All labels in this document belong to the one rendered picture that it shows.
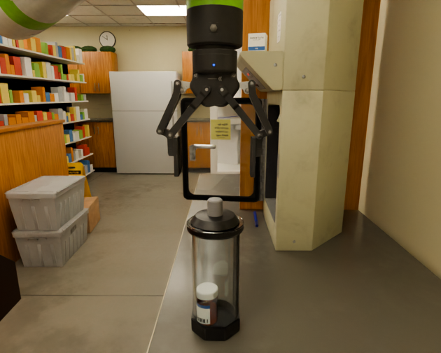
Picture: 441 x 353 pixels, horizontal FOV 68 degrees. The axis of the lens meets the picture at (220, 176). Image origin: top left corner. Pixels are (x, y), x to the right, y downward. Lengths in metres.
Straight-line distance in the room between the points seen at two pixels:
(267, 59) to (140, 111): 5.14
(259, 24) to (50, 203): 2.18
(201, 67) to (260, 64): 0.39
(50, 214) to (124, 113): 3.41
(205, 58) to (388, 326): 0.63
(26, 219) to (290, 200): 2.45
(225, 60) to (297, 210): 0.57
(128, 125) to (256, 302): 5.42
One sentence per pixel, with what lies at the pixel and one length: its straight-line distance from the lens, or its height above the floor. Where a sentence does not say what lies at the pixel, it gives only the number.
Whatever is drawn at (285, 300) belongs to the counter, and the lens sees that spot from 0.82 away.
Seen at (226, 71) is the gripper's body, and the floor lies 1.43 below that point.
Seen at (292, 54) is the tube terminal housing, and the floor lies 1.50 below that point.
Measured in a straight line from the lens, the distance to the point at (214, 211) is 0.60.
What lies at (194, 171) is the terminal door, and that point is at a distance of 1.28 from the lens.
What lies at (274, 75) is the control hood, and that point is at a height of 1.45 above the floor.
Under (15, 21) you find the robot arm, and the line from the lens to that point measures 0.77.
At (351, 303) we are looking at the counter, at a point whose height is 0.94.
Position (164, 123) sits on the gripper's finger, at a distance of 0.58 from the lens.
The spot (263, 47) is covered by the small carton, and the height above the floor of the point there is 1.53.
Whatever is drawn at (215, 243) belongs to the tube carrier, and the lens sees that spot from 0.59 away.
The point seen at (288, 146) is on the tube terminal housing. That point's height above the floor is 1.26.
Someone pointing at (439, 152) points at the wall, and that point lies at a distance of 1.07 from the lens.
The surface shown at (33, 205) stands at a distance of 2.99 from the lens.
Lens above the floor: 1.40
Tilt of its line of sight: 14 degrees down
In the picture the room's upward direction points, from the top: straight up
